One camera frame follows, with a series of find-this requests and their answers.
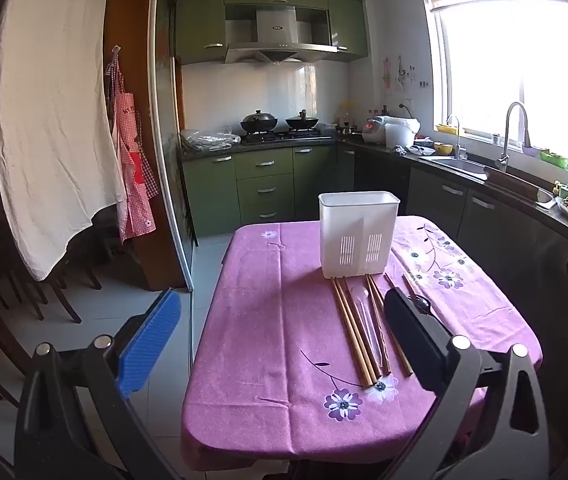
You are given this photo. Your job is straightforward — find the steel sink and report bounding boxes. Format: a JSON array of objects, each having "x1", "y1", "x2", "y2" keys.
[{"x1": 420, "y1": 154, "x2": 490, "y2": 177}]

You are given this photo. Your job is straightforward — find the brown cutting board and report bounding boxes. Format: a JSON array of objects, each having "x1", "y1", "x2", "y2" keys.
[{"x1": 483, "y1": 165, "x2": 551, "y2": 202}]

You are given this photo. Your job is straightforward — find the purple floral tablecloth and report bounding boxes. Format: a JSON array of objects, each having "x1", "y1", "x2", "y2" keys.
[{"x1": 180, "y1": 215, "x2": 544, "y2": 472}]

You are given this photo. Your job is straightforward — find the gas stove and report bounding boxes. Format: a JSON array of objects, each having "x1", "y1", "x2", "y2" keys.
[{"x1": 240, "y1": 128, "x2": 335, "y2": 144}]

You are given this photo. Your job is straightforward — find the clear plastic bag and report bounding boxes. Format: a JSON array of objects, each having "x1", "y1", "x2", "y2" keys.
[{"x1": 179, "y1": 128, "x2": 241, "y2": 154}]

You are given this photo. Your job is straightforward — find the dark wooden chairs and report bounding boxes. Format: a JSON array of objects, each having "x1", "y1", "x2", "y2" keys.
[{"x1": 0, "y1": 239, "x2": 103, "y2": 325}]

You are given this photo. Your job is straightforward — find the green plastic basket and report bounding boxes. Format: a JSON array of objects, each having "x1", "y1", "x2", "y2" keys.
[{"x1": 538, "y1": 148, "x2": 568, "y2": 169}]

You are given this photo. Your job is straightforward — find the black wok with lid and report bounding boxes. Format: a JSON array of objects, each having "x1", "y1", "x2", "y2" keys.
[{"x1": 240, "y1": 108, "x2": 279, "y2": 134}]

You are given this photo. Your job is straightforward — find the glass sliding door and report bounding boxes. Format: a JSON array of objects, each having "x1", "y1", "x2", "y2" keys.
[{"x1": 148, "y1": 0, "x2": 198, "y2": 294}]

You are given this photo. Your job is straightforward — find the white plastic utensil holder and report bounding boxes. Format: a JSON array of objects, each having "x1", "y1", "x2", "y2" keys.
[{"x1": 318, "y1": 190, "x2": 401, "y2": 280}]

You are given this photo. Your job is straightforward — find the steel range hood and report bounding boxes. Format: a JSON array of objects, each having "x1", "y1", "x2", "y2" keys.
[{"x1": 223, "y1": 4, "x2": 340, "y2": 65}]

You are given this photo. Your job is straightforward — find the white rice cooker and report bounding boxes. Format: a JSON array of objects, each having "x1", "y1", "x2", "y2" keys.
[{"x1": 362, "y1": 114, "x2": 421, "y2": 149}]

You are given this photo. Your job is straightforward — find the green upper cabinets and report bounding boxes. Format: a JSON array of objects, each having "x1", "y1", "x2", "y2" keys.
[{"x1": 174, "y1": 0, "x2": 369, "y2": 66}]

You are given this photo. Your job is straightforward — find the dark lower cabinets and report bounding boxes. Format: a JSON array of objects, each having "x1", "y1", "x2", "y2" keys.
[{"x1": 354, "y1": 147, "x2": 568, "y2": 361}]

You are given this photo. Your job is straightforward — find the tall steel faucet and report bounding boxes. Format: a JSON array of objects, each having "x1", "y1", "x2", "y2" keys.
[{"x1": 494, "y1": 101, "x2": 530, "y2": 171}]

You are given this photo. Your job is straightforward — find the clear plastic spoon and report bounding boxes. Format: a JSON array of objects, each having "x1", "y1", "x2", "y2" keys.
[{"x1": 356, "y1": 284, "x2": 383, "y2": 362}]

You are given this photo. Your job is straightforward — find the window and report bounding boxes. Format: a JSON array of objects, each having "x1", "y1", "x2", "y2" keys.
[{"x1": 433, "y1": 0, "x2": 568, "y2": 177}]

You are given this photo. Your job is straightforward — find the green lower cabinets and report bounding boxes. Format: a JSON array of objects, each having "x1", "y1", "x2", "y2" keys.
[{"x1": 181, "y1": 142, "x2": 358, "y2": 239}]

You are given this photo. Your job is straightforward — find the green cabinets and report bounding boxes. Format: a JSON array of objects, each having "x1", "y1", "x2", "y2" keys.
[
  {"x1": 174, "y1": 0, "x2": 369, "y2": 66},
  {"x1": 181, "y1": 142, "x2": 358, "y2": 239}
]

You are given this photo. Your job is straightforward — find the red checked apron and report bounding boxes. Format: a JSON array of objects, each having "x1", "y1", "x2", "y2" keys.
[{"x1": 104, "y1": 52, "x2": 160, "y2": 244}]

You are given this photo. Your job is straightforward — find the white hanging cloth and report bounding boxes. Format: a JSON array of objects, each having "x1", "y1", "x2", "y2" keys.
[{"x1": 0, "y1": 0, "x2": 128, "y2": 282}]

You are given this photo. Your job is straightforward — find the small steel faucet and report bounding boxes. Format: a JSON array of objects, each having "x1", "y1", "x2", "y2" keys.
[{"x1": 446, "y1": 114, "x2": 468, "y2": 161}]

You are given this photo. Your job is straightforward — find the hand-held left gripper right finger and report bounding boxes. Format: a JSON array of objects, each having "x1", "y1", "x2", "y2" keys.
[{"x1": 383, "y1": 288, "x2": 551, "y2": 480}]

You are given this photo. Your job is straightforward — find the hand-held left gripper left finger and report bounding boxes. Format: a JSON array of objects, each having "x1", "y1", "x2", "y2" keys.
[{"x1": 14, "y1": 288, "x2": 186, "y2": 480}]

